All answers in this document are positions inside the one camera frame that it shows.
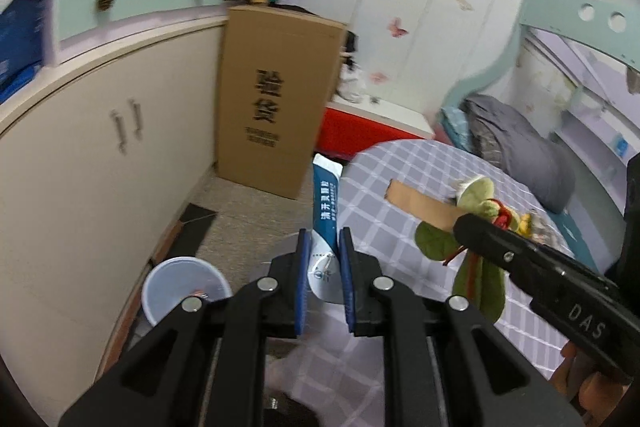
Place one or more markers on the white crumpled cloth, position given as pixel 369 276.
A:
pixel 352 82

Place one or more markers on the white plastic trash bin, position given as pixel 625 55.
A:
pixel 170 287

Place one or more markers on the large brown cardboard box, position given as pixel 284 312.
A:
pixel 280 107

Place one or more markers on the red storage box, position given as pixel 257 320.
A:
pixel 350 132

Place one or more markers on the teal bed sheet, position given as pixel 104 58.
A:
pixel 585 237

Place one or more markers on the black flat board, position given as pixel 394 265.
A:
pixel 192 227

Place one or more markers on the mint green bed headboard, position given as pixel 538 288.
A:
pixel 545 9

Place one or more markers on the blue pillow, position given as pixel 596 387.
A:
pixel 455 127

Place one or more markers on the blue cardboard box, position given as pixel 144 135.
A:
pixel 20 47

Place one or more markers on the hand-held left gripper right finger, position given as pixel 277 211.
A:
pixel 347 277

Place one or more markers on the beige butterfly sticker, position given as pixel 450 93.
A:
pixel 464 0

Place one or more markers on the lavender wall shelves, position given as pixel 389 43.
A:
pixel 590 132

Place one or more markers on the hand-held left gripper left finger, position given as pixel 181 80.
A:
pixel 301 282

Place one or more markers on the grey checked bed sheet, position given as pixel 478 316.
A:
pixel 390 187

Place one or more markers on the black garment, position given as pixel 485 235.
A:
pixel 351 43

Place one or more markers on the grey blanket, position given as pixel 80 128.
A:
pixel 525 157

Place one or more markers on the pale pink butterfly sticker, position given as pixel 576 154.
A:
pixel 377 77

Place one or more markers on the green plush toy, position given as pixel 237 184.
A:
pixel 480 287

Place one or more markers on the person's right hand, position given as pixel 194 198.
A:
pixel 610 394

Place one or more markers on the blue square sticker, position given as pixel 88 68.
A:
pixel 621 146

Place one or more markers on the beige cabinet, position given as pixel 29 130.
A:
pixel 75 167

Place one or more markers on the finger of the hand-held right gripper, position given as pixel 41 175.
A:
pixel 487 239

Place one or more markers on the white blue toothpaste box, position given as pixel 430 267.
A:
pixel 325 207

